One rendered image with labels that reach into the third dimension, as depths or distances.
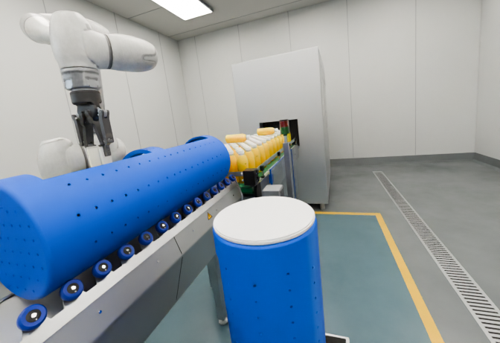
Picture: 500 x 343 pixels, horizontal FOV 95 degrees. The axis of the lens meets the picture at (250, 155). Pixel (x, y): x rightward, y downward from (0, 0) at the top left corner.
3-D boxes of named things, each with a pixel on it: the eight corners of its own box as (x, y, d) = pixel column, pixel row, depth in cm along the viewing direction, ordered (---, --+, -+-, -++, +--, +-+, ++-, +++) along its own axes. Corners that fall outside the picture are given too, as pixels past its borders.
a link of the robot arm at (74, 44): (60, 64, 60) (115, 68, 69) (44, -1, 57) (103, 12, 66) (54, 73, 67) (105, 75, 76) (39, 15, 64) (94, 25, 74)
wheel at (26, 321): (10, 319, 45) (13, 315, 44) (37, 300, 49) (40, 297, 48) (23, 338, 44) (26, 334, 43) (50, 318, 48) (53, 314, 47)
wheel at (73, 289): (53, 290, 51) (56, 286, 51) (74, 277, 56) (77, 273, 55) (65, 306, 51) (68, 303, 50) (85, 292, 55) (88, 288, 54)
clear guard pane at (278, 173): (277, 237, 160) (270, 170, 152) (295, 196, 232) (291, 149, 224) (277, 237, 160) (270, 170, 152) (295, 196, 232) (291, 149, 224)
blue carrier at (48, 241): (-7, 293, 58) (-46, 185, 53) (192, 184, 138) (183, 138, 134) (65, 312, 47) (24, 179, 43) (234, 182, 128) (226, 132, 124)
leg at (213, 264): (217, 324, 150) (202, 236, 139) (221, 317, 155) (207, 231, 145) (225, 326, 148) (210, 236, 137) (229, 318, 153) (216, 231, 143)
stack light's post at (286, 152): (295, 284, 176) (282, 143, 158) (296, 280, 180) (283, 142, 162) (300, 285, 175) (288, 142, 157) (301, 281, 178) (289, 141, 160)
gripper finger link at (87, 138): (82, 111, 67) (78, 111, 68) (84, 148, 70) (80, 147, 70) (94, 111, 71) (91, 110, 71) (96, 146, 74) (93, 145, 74)
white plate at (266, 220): (303, 192, 77) (303, 196, 77) (221, 201, 78) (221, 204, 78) (329, 234, 49) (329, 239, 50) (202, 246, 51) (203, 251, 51)
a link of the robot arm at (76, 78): (74, 65, 61) (79, 88, 62) (105, 70, 70) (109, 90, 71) (52, 71, 64) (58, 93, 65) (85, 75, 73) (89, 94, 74)
